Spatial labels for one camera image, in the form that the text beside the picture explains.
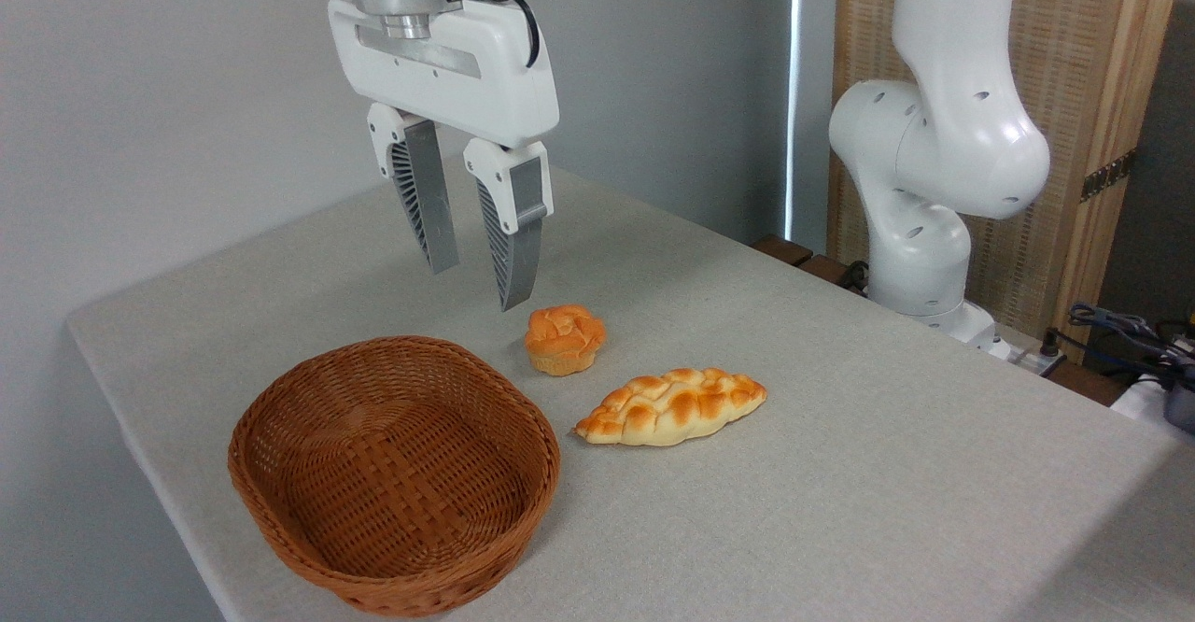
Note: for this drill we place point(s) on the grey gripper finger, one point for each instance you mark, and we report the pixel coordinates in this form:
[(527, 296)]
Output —
[(425, 192), (515, 230)]

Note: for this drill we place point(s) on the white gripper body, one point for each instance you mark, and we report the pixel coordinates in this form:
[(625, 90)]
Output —
[(467, 80)]

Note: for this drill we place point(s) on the long braided bread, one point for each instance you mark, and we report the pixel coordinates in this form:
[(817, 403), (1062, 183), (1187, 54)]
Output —
[(672, 407)]

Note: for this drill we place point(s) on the round orange muffin bread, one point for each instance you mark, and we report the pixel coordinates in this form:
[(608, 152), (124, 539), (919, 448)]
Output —
[(565, 337)]

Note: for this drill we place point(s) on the brown wicker basket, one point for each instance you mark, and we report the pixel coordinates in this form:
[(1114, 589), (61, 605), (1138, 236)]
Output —
[(392, 473)]

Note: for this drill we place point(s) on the grey tablecloth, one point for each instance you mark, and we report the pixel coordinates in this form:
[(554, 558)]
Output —
[(840, 510)]

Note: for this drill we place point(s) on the black screen hinge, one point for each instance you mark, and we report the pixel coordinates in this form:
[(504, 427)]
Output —
[(1109, 175)]

